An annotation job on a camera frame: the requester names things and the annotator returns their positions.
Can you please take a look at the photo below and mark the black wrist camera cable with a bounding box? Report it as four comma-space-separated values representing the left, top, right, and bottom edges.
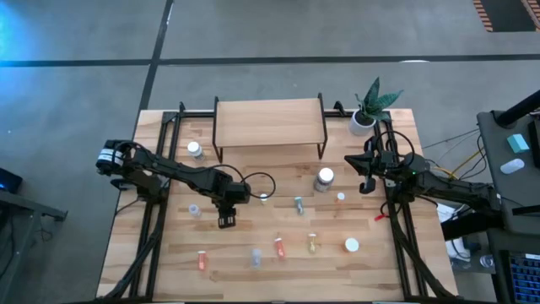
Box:
208, 163, 278, 200
370, 129, 417, 168

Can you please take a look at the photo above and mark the teal box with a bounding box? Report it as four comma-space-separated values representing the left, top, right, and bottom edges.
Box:
506, 133, 531, 155

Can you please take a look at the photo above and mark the black device on cart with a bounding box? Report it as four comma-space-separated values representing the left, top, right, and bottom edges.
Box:
527, 120, 540, 169

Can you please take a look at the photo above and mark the yellow cable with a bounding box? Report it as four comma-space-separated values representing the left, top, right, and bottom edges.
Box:
438, 149, 486, 181

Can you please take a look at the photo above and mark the wooden shelf with black legs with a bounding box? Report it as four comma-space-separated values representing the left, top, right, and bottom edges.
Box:
213, 93, 329, 164

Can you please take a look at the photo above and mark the snake plant in white pot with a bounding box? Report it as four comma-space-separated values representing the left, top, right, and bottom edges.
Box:
348, 76, 405, 137

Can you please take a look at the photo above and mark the backlit keyboard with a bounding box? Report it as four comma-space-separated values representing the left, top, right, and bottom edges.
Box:
508, 252, 540, 304

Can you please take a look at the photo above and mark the black pole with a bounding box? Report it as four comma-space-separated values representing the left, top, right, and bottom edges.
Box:
495, 90, 540, 128

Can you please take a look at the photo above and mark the red translucent vial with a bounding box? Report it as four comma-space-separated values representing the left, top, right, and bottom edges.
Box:
273, 231, 287, 260

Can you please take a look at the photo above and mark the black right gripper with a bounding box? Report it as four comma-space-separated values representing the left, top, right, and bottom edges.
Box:
344, 150, 402, 196

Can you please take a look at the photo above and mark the black left wrist camera cable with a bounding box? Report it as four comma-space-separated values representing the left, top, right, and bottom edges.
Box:
208, 163, 278, 200

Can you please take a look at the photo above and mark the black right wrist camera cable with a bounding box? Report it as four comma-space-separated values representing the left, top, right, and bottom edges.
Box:
370, 129, 417, 168

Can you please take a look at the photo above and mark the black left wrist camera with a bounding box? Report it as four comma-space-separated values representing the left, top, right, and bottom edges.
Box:
234, 180, 253, 203

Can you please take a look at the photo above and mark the large white-capped clear bottle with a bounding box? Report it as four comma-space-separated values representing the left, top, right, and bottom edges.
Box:
313, 166, 336, 193

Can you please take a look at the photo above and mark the orange striped floor mat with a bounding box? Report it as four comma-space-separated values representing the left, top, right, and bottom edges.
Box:
472, 0, 540, 33

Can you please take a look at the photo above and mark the medium white-capped labelled bottle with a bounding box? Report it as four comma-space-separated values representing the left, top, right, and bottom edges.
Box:
186, 140, 207, 163

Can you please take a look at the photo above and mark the black side desk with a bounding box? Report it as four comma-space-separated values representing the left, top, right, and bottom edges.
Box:
440, 204, 540, 304

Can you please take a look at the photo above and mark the white oval case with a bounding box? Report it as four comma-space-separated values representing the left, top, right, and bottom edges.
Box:
499, 158, 526, 175

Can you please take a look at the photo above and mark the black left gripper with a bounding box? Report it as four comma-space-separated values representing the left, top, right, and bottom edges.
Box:
215, 185, 242, 230

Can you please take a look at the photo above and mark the black device with blue light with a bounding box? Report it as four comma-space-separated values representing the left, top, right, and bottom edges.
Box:
0, 167, 24, 194

